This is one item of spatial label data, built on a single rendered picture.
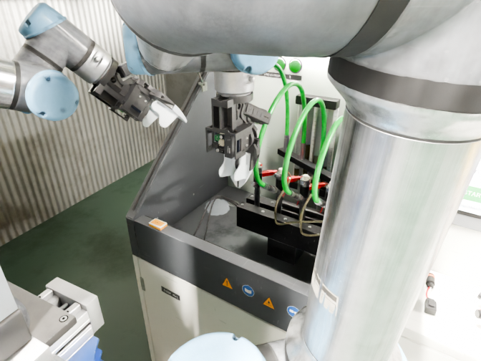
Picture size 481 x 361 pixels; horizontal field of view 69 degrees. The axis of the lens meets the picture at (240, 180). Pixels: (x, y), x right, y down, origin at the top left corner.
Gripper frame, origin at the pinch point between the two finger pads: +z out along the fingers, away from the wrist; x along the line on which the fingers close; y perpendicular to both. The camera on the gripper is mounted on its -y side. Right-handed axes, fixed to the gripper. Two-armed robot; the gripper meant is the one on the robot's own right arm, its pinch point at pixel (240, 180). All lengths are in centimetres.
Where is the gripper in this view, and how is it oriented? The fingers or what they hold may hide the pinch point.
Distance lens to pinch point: 77.9
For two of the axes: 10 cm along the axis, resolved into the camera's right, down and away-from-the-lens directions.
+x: 8.4, 2.5, -4.7
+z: 0.0, 8.8, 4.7
